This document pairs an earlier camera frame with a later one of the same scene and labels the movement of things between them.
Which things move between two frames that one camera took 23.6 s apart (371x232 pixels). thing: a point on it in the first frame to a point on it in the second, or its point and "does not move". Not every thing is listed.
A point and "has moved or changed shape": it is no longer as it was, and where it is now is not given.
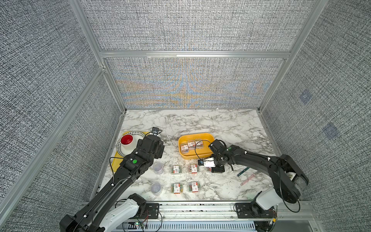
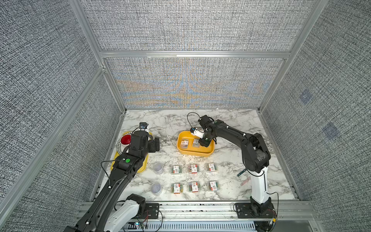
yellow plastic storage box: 194,147 does not move
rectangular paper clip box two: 177,188 does not move
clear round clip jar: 156,188 does not move
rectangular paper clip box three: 193,186 does not move
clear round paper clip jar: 158,167 does not move
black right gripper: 214,169 to 203,143
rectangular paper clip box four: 184,148 has moved or changed shape
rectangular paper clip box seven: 199,144 to 213,185
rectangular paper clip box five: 193,168 does not move
